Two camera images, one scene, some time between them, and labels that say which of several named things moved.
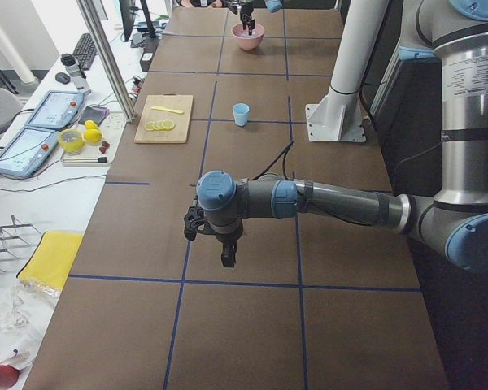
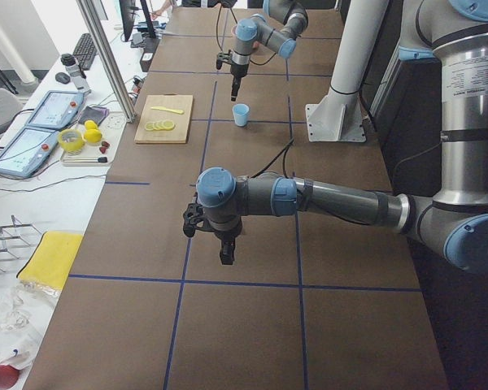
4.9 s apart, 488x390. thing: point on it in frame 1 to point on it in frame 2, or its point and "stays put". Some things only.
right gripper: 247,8 to 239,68
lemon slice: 168,124 stays put
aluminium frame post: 89,11 stays put
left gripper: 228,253 stays put
